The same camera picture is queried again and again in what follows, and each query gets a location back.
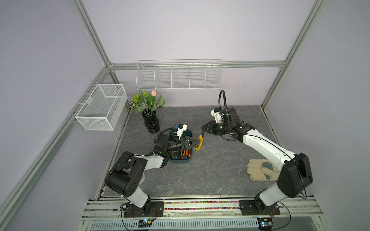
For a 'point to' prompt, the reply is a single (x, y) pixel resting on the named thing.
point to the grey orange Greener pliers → (188, 155)
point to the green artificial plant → (146, 104)
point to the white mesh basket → (103, 109)
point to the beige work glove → (260, 170)
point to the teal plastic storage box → (181, 156)
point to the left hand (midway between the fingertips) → (200, 143)
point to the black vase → (151, 121)
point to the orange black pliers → (177, 153)
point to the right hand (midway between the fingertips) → (201, 127)
